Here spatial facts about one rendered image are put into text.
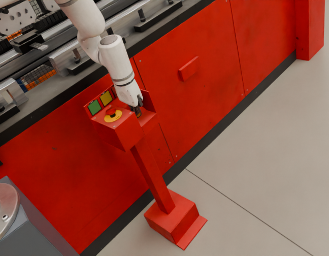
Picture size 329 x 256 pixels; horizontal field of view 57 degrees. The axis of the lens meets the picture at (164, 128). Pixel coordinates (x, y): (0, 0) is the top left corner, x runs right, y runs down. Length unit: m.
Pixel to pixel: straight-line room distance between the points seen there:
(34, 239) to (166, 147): 1.21
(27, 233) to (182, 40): 1.26
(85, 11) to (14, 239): 0.61
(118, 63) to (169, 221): 0.86
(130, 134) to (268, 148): 1.04
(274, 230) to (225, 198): 0.31
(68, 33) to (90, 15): 0.77
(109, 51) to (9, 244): 0.64
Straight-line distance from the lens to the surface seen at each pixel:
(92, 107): 1.22
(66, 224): 1.58
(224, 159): 1.94
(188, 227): 1.66
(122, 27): 1.56
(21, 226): 0.63
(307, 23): 2.60
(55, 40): 1.69
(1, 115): 1.32
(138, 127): 1.18
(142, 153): 1.31
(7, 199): 0.69
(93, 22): 0.96
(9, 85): 1.36
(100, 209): 1.64
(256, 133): 2.07
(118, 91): 1.17
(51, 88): 1.39
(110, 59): 1.05
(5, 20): 1.32
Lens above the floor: 1.39
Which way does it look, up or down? 37 degrees down
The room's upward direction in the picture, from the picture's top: 21 degrees counter-clockwise
